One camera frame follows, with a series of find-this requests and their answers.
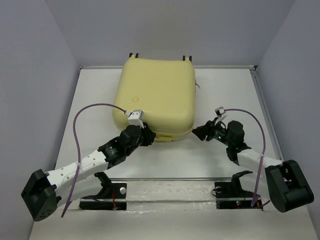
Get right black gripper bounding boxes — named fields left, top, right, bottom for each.
left=190, top=117, right=232, bottom=147

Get yellow suitcase with black lining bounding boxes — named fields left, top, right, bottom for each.
left=114, top=53, right=197, bottom=142

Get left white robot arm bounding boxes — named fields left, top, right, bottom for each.
left=21, top=123, right=156, bottom=222

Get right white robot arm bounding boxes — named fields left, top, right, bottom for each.
left=192, top=119, right=315, bottom=213

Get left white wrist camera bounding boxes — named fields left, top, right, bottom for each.
left=128, top=109, right=144, bottom=129

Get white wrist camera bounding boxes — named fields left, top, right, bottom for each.
left=128, top=109, right=144, bottom=129
left=214, top=106, right=228, bottom=124

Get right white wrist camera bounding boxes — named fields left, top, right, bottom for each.
left=214, top=106, right=228, bottom=124

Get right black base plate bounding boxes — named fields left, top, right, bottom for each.
left=211, top=170, right=263, bottom=210

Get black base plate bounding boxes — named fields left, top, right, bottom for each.
left=211, top=170, right=263, bottom=210
left=79, top=172, right=127, bottom=211

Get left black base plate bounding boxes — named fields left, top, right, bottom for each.
left=79, top=172, right=127, bottom=211

